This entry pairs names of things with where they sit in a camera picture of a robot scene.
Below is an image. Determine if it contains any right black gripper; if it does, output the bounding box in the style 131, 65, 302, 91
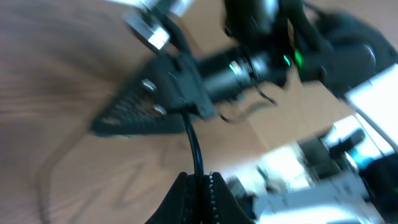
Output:
90, 47, 291, 137

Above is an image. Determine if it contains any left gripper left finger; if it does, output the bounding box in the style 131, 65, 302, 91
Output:
145, 172, 188, 224

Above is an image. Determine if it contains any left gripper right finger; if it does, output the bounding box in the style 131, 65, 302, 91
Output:
206, 172, 253, 224

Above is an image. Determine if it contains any black usb cable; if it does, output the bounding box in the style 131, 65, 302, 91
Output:
182, 110, 206, 187

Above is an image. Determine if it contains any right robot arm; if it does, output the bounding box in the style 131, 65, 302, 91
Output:
90, 1, 397, 136

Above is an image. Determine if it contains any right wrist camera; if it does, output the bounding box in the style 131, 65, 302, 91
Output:
123, 10, 170, 53

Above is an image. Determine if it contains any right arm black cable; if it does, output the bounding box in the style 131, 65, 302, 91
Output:
152, 0, 193, 55

